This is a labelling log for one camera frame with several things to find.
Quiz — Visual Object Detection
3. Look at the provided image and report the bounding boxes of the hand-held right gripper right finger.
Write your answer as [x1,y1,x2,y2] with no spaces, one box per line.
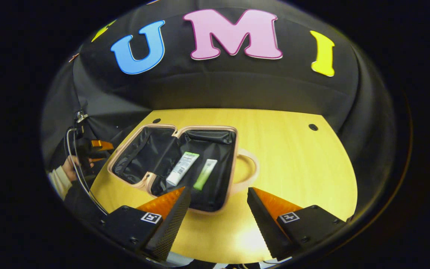
[247,187,347,262]

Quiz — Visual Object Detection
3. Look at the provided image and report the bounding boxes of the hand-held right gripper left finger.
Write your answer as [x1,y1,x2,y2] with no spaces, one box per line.
[99,186,192,262]

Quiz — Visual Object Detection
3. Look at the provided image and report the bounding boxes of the pink suitcase with black lining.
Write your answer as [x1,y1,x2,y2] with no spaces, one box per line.
[107,124,260,215]

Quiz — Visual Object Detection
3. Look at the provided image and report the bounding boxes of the white skin care tube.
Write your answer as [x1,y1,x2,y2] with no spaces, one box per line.
[166,151,200,186]

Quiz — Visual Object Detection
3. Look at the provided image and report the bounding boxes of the green skin care tube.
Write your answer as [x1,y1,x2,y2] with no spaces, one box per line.
[193,159,218,191]

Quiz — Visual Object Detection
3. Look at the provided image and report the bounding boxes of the black backdrop cloth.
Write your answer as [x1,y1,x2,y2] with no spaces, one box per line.
[40,0,398,221]

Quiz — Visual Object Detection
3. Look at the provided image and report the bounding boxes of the thin white cable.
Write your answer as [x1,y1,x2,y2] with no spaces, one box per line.
[66,128,109,216]

